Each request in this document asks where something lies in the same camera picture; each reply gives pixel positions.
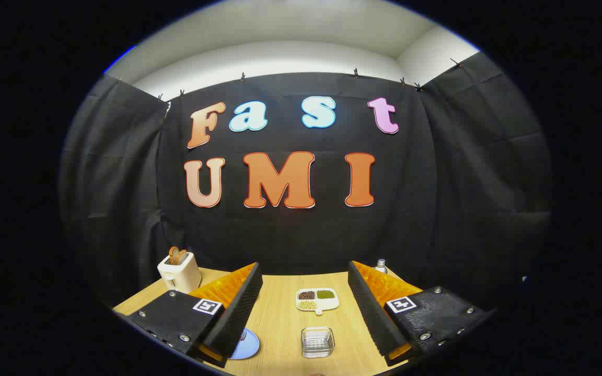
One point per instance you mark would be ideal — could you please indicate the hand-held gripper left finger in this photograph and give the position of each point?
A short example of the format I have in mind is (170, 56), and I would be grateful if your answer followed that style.
(238, 313)

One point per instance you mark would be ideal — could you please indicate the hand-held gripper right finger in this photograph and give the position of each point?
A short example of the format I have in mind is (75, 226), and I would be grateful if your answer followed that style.
(371, 313)

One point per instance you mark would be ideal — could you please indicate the blue plate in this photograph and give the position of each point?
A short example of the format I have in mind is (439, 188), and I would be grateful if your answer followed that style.
(249, 345)

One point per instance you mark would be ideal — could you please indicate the white divided dish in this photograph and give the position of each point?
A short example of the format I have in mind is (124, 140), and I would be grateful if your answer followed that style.
(332, 303)

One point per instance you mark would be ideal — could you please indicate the green label metal bottle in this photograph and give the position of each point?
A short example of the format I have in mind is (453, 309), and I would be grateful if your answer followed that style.
(381, 267)

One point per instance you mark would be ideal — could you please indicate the green mung beans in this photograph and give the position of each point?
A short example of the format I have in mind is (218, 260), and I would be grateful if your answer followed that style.
(325, 294)

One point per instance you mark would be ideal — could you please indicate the yellow soybeans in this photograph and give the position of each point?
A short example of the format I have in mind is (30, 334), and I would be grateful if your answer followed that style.
(308, 305)

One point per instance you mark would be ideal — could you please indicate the dark brown beans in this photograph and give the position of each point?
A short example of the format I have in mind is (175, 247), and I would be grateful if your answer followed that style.
(307, 295)

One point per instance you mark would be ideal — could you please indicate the white toaster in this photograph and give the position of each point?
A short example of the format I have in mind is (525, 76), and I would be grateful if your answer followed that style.
(183, 274)

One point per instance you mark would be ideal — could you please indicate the brown toast slices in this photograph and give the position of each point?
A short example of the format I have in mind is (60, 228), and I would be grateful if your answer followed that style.
(177, 255)

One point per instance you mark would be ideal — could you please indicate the black backdrop cloth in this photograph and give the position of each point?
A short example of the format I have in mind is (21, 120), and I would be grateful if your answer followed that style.
(426, 209)

